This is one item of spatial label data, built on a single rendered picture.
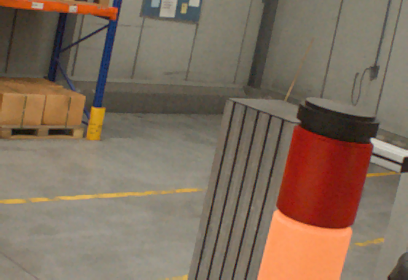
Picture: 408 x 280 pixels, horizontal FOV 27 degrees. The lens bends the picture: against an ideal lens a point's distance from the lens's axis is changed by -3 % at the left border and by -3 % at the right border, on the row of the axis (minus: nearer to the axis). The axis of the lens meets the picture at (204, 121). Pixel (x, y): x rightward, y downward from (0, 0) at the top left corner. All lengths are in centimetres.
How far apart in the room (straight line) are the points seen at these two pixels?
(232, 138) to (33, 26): 888
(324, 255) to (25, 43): 1073
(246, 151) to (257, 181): 9
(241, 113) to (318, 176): 192
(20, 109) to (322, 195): 934
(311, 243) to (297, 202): 3
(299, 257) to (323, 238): 2
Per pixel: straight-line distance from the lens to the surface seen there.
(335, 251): 52
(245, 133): 241
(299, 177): 50
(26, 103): 983
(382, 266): 555
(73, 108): 1025
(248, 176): 241
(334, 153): 50
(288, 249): 51
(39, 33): 1129
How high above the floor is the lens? 241
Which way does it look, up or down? 11 degrees down
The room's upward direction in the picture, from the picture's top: 12 degrees clockwise
